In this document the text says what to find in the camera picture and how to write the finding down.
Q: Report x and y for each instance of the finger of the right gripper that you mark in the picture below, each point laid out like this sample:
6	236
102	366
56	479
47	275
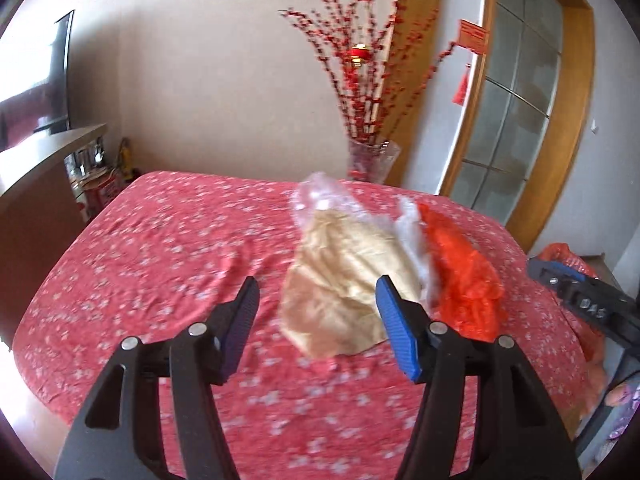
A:
604	307

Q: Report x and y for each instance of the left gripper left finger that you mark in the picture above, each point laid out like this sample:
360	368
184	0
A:
116	433

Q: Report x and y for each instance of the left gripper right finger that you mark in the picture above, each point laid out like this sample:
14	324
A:
518	432

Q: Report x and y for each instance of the red plastic bag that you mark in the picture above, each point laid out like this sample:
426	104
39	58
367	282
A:
470	291

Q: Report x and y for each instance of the brown paper bag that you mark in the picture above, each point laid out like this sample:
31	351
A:
327	305

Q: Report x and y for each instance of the clear plastic bag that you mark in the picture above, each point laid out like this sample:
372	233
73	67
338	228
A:
319	192

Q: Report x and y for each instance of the frosted glass door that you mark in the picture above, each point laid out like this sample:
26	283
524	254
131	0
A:
527	102

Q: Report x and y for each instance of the red floral tablecloth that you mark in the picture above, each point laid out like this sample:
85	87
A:
158	258

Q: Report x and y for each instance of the clear glass vase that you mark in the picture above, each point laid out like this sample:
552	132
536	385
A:
371	162

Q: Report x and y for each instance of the brown TV cabinet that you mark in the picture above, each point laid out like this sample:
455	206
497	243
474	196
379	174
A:
39	216

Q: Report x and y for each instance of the red hanging fu ornament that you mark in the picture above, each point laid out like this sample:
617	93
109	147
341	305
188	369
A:
472	38

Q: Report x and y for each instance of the red berry branch bouquet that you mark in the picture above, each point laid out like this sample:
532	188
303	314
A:
372	65

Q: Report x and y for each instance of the black television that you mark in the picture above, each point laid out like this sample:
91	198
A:
34	80

